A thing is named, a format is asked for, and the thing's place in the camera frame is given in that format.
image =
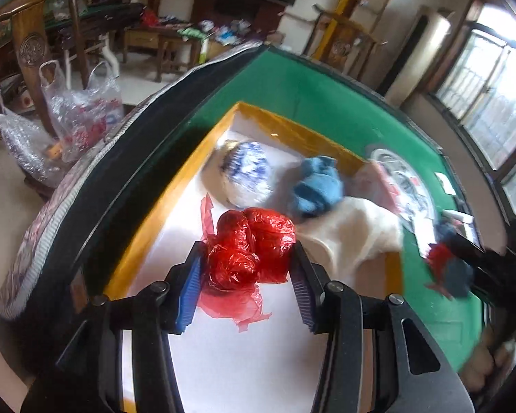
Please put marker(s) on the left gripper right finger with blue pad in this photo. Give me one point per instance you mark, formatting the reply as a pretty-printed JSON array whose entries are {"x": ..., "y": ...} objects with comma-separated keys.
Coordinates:
[{"x": 410, "y": 371}]

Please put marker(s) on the small white red packet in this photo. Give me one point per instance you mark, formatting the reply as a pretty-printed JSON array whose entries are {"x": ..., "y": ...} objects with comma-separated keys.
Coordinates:
[{"x": 372, "y": 182}]

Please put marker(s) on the carved wooden chair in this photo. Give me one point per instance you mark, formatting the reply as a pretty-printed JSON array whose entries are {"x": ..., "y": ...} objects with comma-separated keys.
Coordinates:
[{"x": 352, "y": 45}]

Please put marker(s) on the clear plastic bag with items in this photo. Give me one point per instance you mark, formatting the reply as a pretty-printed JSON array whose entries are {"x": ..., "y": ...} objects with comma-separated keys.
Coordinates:
[{"x": 81, "y": 117}]

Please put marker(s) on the round mahjong table centre panel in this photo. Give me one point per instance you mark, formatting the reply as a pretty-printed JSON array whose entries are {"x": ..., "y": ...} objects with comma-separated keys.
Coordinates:
[{"x": 413, "y": 200}]

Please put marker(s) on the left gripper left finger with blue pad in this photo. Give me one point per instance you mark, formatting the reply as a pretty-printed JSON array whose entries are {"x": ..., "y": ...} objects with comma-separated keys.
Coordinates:
[{"x": 87, "y": 374}]

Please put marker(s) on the low wooden tv cabinet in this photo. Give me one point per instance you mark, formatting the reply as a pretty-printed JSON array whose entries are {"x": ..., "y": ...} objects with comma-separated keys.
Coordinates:
[{"x": 141, "y": 37}]

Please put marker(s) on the tall beige air conditioner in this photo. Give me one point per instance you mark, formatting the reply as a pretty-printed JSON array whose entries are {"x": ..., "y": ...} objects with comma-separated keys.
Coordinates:
[{"x": 421, "y": 46}]

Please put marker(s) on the red plastic bag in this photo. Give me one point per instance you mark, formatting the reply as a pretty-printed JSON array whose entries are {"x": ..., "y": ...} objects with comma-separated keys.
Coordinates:
[{"x": 243, "y": 249}]

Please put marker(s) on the white towel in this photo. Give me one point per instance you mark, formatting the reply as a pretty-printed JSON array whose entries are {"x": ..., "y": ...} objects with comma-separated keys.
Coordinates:
[{"x": 353, "y": 232}]

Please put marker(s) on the light blue knitted sock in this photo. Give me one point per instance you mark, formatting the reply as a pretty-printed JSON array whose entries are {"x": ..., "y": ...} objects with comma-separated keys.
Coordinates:
[{"x": 318, "y": 189}]

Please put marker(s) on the wooden stool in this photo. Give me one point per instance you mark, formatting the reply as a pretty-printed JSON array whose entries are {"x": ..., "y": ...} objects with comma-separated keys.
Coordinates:
[{"x": 176, "y": 53}]

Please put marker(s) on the white flat tissue pack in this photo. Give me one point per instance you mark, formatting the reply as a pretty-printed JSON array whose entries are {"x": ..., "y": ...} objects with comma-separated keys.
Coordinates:
[{"x": 456, "y": 216}]

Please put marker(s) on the white paper card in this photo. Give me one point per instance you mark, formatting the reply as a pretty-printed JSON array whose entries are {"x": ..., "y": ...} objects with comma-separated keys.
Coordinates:
[{"x": 446, "y": 184}]

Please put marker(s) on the yellow-rimmed white storage box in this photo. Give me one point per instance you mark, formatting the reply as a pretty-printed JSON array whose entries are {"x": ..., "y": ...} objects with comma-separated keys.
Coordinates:
[{"x": 275, "y": 365}]

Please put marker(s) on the window with metal bars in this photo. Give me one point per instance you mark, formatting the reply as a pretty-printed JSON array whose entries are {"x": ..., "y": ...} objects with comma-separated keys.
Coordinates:
[{"x": 474, "y": 86}]

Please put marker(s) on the blue white patterned cloth ball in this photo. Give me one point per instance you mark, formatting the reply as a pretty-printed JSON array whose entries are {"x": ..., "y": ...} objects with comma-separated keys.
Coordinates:
[{"x": 245, "y": 173}]

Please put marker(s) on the blue microfibre cloth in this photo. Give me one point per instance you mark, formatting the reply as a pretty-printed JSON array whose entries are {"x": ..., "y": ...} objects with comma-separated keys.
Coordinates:
[{"x": 451, "y": 276}]

